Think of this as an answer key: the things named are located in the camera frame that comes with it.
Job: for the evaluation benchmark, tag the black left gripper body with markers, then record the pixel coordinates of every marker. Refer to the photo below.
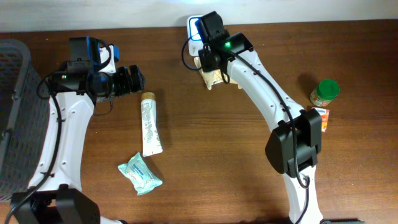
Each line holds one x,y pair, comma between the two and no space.
120,81

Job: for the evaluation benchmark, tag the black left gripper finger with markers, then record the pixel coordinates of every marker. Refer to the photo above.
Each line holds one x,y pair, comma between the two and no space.
138,79
136,87

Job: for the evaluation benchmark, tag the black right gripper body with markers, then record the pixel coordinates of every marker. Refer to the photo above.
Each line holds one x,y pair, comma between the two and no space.
204,61

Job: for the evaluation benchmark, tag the beige snack bag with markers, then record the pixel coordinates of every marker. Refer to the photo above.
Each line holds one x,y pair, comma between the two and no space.
214,77

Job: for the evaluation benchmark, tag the white cream tube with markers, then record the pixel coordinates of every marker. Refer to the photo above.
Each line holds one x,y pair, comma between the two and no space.
150,135

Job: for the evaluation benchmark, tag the teal tissue pack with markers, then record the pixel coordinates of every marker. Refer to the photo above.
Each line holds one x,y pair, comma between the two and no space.
136,170

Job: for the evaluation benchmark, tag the green lid jar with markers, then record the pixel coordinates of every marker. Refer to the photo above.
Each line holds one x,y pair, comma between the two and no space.
326,91

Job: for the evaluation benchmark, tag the orange tissue pack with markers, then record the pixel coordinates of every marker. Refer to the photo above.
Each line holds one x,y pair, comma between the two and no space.
324,113

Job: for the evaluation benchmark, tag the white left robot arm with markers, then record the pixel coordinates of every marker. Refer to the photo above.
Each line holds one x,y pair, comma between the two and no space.
54,193

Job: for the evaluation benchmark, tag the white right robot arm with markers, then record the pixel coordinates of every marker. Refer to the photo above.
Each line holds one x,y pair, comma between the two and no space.
296,136

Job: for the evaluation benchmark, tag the white barcode scanner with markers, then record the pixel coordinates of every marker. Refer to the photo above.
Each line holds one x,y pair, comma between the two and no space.
195,43

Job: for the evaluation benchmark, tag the grey plastic basket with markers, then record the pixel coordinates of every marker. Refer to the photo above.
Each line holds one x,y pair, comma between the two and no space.
24,118

